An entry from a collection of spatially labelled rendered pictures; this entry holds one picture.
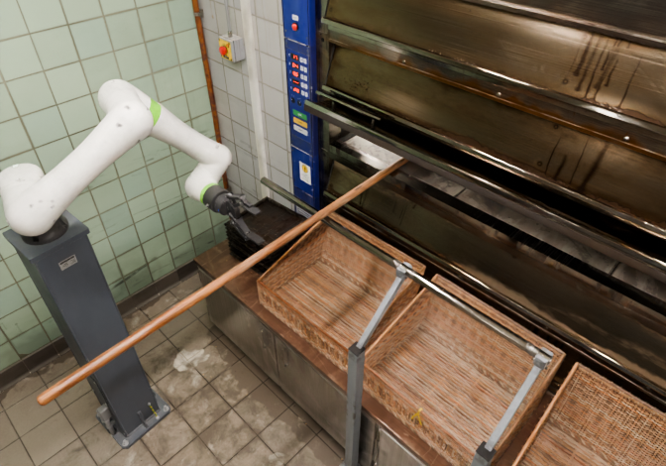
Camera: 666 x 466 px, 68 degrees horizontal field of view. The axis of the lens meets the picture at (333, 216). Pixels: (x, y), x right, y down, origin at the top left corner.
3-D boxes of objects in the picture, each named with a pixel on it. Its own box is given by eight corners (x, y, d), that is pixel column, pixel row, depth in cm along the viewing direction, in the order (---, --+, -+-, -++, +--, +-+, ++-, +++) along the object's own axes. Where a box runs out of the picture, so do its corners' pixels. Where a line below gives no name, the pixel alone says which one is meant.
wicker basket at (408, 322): (428, 314, 221) (436, 270, 204) (548, 396, 191) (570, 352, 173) (354, 383, 195) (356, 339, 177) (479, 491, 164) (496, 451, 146)
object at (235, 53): (232, 53, 239) (230, 32, 233) (245, 58, 234) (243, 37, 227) (220, 58, 235) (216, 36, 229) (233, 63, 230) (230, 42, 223)
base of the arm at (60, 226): (-1, 218, 176) (-8, 205, 172) (41, 198, 185) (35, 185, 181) (34, 251, 163) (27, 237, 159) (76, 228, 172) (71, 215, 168)
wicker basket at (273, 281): (330, 250, 254) (330, 207, 236) (421, 308, 224) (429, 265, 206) (257, 303, 226) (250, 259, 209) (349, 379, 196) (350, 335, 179)
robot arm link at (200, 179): (193, 197, 200) (173, 188, 190) (210, 171, 200) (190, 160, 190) (214, 212, 192) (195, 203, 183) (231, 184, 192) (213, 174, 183)
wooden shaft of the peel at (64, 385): (43, 409, 123) (38, 404, 121) (38, 402, 125) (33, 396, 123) (437, 143, 219) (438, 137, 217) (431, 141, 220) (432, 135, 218)
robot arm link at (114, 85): (94, 112, 152) (118, 80, 150) (85, 96, 160) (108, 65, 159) (145, 140, 165) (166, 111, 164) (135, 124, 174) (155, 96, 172)
